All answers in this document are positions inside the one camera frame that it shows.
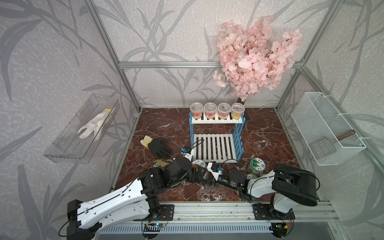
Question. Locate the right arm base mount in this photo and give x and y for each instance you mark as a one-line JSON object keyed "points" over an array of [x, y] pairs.
{"points": [[270, 211]]}

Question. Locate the wooden handled brush in basket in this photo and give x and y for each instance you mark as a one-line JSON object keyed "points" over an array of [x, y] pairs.
{"points": [[326, 145]]}

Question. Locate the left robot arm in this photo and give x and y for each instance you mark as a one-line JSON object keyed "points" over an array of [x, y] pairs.
{"points": [[135, 201]]}

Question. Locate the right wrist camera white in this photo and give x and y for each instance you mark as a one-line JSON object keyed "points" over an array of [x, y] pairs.
{"points": [[214, 169]]}

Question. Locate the clear seed container red label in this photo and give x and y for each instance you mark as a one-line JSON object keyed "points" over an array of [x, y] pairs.
{"points": [[196, 110]]}

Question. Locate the white glove in tray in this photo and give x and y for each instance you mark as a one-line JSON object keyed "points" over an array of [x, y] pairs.
{"points": [[95, 125]]}

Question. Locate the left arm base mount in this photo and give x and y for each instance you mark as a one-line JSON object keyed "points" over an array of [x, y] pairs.
{"points": [[163, 212]]}

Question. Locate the green label seed container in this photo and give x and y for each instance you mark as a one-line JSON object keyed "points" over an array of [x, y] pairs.
{"points": [[256, 167]]}

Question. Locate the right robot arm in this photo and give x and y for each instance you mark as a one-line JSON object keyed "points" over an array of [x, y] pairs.
{"points": [[290, 186]]}

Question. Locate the strawberry lid seed container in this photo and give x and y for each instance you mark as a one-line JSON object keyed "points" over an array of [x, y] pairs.
{"points": [[199, 163]]}

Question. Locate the small clear container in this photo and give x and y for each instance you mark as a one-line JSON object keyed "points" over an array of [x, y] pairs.
{"points": [[237, 110]]}

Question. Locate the white wire mesh basket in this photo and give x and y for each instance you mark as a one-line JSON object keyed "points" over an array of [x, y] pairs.
{"points": [[315, 117]]}

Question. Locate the pink artificial blossom tree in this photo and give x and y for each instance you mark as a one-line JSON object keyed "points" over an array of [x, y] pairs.
{"points": [[250, 60]]}

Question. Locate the clear acrylic wall tray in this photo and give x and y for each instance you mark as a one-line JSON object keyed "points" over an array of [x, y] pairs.
{"points": [[79, 140]]}

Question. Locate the blue white two-tier shelf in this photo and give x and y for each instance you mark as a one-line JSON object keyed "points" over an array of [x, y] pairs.
{"points": [[220, 148]]}

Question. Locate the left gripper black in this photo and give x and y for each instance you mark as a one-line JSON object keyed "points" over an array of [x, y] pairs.
{"points": [[199, 175]]}

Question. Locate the black work glove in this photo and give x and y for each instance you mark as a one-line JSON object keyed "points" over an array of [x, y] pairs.
{"points": [[157, 146]]}

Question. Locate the blue hand brush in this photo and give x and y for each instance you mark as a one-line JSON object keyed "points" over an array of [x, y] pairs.
{"points": [[160, 163]]}

